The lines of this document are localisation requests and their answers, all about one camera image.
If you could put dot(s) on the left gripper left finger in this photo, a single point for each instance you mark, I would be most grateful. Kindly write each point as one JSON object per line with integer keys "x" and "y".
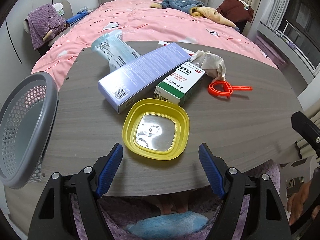
{"x": 53, "y": 216}

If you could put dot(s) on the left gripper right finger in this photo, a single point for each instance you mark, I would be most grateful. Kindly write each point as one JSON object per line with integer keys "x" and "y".
{"x": 249, "y": 203}

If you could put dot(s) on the grey perforated trash basket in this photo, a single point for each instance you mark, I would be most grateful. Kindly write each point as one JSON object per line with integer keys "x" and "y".
{"x": 27, "y": 119}

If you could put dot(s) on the right human hand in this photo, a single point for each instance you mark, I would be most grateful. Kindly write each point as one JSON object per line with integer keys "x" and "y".
{"x": 296, "y": 202}

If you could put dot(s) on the blue fuzzy slipper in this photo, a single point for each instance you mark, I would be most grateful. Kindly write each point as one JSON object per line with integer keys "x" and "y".
{"x": 168, "y": 226}

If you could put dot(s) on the yellow plastic lid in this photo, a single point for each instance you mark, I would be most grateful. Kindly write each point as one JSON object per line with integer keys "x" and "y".
{"x": 156, "y": 129}

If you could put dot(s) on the orange plastic clip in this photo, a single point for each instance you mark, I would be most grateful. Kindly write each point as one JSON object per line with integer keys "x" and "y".
{"x": 223, "y": 88}

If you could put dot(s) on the purple long carton box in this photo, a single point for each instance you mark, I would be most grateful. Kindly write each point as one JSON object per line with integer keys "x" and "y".
{"x": 127, "y": 85}

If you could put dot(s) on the green white medicine box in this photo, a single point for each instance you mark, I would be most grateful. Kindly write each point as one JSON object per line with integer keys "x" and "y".
{"x": 178, "y": 87}

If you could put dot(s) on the crumpled cream paper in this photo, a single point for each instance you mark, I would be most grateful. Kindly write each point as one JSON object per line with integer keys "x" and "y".
{"x": 212, "y": 64}

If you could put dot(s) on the grey bedside chair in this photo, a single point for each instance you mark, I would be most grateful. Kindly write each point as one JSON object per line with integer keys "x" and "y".
{"x": 68, "y": 14}

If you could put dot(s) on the light blue wipes pack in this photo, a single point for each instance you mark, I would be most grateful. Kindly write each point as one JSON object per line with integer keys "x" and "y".
{"x": 111, "y": 47}

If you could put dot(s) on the purple fleece garment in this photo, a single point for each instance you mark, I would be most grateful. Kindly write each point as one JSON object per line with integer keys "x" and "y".
{"x": 44, "y": 24}

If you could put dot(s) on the blue folded item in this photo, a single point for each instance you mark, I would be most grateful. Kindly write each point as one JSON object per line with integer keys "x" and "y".
{"x": 80, "y": 15}

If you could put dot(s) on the white wipes packet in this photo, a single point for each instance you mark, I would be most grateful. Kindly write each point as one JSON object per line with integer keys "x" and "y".
{"x": 59, "y": 8}

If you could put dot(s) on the dark red garment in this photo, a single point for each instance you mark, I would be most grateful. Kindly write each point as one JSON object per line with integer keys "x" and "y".
{"x": 236, "y": 11}

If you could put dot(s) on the pink bed quilt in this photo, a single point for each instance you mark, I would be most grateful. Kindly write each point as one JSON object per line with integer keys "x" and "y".
{"x": 139, "y": 22}

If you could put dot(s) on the yellow blanket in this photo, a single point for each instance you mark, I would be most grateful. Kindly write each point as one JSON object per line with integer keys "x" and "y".
{"x": 213, "y": 15}

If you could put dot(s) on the blue fleece garment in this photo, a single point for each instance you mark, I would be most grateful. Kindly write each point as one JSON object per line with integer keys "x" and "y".
{"x": 182, "y": 5}

